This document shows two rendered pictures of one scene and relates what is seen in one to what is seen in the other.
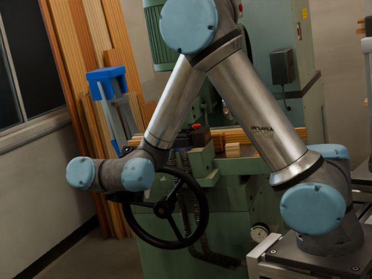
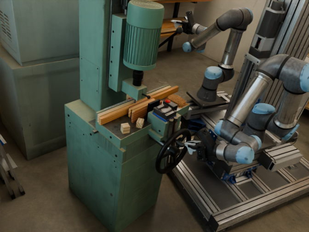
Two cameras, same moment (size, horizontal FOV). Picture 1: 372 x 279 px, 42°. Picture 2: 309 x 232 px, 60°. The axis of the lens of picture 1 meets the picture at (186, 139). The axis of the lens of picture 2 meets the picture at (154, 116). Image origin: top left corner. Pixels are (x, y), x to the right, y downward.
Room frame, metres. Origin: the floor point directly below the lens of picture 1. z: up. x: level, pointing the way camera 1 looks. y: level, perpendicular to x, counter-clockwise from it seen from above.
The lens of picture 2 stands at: (1.23, 1.23, 1.79)
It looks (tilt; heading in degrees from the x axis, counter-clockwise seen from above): 34 degrees down; 287
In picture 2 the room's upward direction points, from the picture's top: 10 degrees clockwise
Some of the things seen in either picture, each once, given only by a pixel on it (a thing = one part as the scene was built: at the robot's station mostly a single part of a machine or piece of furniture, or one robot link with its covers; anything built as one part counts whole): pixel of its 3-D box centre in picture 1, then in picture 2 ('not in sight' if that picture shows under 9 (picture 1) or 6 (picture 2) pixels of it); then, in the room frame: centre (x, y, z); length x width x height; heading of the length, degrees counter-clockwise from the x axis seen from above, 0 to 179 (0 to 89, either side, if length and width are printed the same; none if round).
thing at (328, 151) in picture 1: (322, 174); (262, 115); (1.02, -0.29, 0.98); 0.13 x 0.12 x 0.14; 156
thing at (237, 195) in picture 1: (207, 171); (118, 119); (1.85, -0.06, 0.76); 0.57 x 0.45 x 0.09; 159
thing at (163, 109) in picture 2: (186, 138); (166, 109); (1.53, 0.00, 0.99); 0.13 x 0.11 x 0.06; 69
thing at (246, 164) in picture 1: (199, 163); (151, 119); (1.62, -0.03, 0.87); 0.61 x 0.30 x 0.06; 69
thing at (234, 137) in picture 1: (212, 140); (143, 102); (1.71, -0.10, 0.92); 0.67 x 0.02 x 0.04; 69
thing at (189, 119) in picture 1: (189, 112); (134, 89); (1.75, -0.03, 1.03); 0.14 x 0.07 x 0.09; 159
